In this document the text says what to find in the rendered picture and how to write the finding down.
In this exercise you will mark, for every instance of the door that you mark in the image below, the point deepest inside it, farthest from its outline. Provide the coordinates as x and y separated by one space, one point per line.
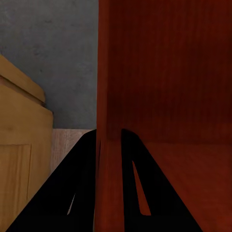
25 141

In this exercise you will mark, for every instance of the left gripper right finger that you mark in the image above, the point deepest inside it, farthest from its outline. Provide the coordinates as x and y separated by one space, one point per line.
168 212

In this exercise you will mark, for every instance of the storage box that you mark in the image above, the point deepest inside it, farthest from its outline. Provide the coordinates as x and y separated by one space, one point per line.
165 73

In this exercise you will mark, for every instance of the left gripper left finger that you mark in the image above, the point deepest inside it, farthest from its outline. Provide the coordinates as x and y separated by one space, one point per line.
66 201

